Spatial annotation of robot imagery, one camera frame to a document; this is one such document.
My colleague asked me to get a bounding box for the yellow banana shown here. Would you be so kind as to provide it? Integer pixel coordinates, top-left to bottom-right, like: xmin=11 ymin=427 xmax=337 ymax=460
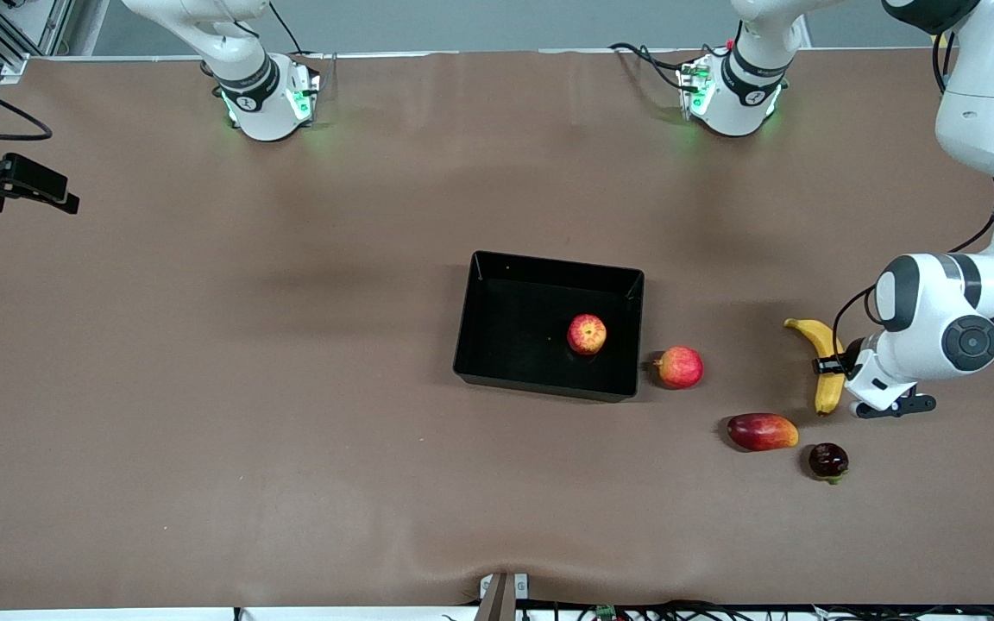
xmin=784 ymin=317 xmax=847 ymax=417

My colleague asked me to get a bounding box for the red yellow apple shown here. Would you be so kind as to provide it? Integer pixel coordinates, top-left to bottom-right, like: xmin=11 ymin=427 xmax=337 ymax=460
xmin=567 ymin=313 xmax=608 ymax=356

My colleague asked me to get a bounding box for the black plastic box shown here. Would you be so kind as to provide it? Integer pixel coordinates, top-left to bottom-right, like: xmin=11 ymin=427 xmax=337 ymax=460
xmin=453 ymin=250 xmax=645 ymax=404

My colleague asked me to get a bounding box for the red apple left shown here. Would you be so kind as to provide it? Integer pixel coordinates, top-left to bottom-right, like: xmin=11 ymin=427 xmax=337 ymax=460
xmin=654 ymin=345 xmax=705 ymax=390

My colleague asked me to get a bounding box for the red mango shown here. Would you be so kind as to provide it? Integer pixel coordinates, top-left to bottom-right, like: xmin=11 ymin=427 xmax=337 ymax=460
xmin=727 ymin=412 xmax=800 ymax=453

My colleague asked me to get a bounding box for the dark purple mangosteen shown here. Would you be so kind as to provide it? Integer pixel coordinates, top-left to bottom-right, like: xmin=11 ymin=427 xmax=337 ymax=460
xmin=808 ymin=442 xmax=850 ymax=485

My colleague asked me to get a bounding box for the table cover sheet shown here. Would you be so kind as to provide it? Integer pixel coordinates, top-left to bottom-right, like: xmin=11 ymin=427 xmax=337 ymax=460
xmin=0 ymin=47 xmax=994 ymax=610

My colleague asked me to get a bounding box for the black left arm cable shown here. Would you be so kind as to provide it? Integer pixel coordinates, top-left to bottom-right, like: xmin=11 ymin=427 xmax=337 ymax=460
xmin=832 ymin=30 xmax=994 ymax=376

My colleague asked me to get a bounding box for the black base cable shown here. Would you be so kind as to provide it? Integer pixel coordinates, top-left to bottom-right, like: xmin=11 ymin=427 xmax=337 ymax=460
xmin=609 ymin=41 xmax=696 ymax=74
xmin=633 ymin=52 xmax=689 ymax=91
xmin=268 ymin=0 xmax=308 ymax=57

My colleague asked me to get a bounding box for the grey metal bracket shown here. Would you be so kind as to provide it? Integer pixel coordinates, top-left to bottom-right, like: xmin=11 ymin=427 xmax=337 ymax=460
xmin=473 ymin=572 xmax=531 ymax=621

